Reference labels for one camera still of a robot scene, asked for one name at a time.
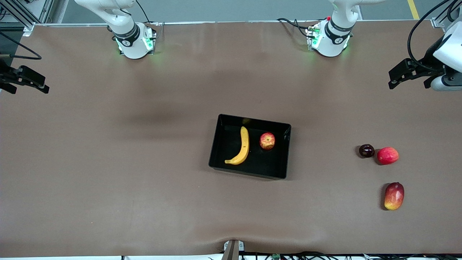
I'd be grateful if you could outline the red yellow apple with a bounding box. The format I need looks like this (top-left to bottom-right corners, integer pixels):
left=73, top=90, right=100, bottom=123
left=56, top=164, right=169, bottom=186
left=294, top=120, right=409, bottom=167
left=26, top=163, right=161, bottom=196
left=260, top=132, right=275, bottom=150

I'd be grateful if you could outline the yellow banana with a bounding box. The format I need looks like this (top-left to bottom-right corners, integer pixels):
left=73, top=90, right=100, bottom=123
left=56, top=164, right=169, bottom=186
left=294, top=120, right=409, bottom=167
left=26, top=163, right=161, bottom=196
left=225, top=126, right=250, bottom=165

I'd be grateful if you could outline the black plastic box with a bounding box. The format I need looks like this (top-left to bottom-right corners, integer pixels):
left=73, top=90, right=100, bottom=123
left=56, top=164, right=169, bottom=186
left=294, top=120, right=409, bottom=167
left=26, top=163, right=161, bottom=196
left=208, top=114, right=292, bottom=180

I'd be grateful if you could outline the red yellow mango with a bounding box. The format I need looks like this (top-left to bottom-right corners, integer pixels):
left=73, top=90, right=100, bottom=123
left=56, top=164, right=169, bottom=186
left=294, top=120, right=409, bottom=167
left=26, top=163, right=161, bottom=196
left=384, top=182, right=405, bottom=211

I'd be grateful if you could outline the table cover mat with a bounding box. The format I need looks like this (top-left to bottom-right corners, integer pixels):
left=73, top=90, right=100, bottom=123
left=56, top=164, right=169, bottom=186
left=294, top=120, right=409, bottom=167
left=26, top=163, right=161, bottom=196
left=0, top=20, right=462, bottom=258

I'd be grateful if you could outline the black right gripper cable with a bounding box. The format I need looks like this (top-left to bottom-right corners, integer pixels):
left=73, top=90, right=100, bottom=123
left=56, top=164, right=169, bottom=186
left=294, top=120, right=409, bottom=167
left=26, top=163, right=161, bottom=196
left=0, top=32, right=42, bottom=60

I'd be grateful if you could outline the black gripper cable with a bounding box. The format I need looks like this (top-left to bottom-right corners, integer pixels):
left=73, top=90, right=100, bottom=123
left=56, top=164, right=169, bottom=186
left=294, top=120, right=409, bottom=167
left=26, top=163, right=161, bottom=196
left=407, top=0, right=462, bottom=71
left=0, top=32, right=42, bottom=60

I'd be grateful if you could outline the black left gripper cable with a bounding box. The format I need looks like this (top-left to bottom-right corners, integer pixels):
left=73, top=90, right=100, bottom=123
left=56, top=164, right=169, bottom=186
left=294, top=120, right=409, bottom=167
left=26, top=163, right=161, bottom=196
left=407, top=0, right=462, bottom=71

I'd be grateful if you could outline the aluminium frame profile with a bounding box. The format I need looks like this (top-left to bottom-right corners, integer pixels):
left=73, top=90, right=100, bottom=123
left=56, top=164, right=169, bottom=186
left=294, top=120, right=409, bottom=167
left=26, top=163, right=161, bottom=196
left=0, top=0, right=55, bottom=36
left=431, top=0, right=462, bottom=29

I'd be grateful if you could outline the black arm base cable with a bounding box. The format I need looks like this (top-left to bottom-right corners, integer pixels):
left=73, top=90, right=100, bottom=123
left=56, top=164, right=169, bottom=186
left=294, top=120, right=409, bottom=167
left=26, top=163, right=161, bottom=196
left=277, top=17, right=311, bottom=39
left=135, top=0, right=152, bottom=24

